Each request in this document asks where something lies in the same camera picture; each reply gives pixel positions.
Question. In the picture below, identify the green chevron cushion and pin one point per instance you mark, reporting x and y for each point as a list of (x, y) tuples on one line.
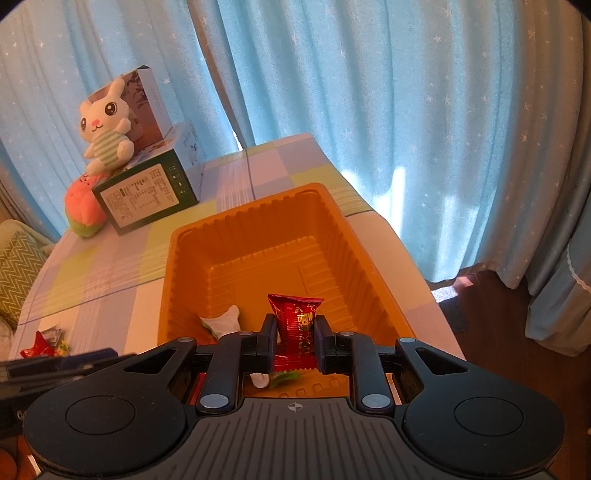
[(18, 272)]

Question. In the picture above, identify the grey curtain with lace trim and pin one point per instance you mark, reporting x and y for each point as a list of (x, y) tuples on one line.
[(558, 258)]

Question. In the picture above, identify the white candy packet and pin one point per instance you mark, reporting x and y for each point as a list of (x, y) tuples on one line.
[(221, 323)]

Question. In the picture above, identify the green cardboard box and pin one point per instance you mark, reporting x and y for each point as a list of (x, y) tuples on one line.
[(143, 194)]

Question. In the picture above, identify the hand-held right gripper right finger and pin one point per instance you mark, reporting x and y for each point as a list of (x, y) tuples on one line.
[(323, 344)]

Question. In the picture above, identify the cream sofa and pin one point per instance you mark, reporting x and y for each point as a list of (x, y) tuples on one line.
[(23, 228)]

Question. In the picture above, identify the person's left hand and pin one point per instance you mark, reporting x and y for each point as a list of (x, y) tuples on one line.
[(14, 461)]

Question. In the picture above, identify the blue star curtain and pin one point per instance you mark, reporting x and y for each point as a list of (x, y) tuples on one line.
[(69, 55), (392, 115)]

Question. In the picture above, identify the white plush rabbit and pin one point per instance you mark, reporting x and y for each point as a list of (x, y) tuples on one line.
[(106, 134)]

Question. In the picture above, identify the tall white printed box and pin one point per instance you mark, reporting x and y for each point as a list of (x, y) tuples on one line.
[(152, 106)]

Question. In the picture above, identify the white cushion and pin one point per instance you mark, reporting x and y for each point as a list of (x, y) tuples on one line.
[(5, 337)]

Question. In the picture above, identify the pink plush toy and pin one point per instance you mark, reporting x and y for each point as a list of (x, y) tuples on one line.
[(83, 207)]

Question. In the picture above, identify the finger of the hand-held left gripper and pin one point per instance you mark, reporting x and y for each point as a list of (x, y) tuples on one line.
[(55, 374), (83, 356)]

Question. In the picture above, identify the pile of candy packets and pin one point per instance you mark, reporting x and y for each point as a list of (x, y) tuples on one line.
[(39, 344)]

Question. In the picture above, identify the red candy packet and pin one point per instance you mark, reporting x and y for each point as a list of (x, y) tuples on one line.
[(295, 327)]

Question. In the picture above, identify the orange plastic tray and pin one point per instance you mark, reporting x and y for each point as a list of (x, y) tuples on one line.
[(258, 249)]

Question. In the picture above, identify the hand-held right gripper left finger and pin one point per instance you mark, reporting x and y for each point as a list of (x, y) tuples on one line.
[(269, 341)]

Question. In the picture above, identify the flat white box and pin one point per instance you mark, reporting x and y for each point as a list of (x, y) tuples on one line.
[(187, 147)]

